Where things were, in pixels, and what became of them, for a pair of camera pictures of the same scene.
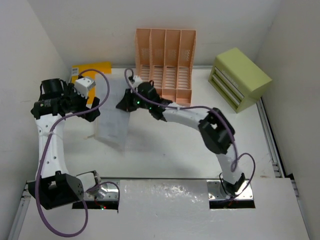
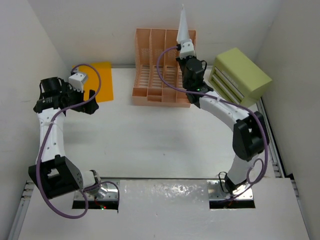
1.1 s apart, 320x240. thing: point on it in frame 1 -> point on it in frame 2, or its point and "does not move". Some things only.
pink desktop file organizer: (166, 58) does not move
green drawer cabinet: (237, 79) does not move
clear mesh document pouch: (112, 126) -> (183, 34)
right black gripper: (126, 103) -> (181, 61)
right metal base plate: (214, 192) does not move
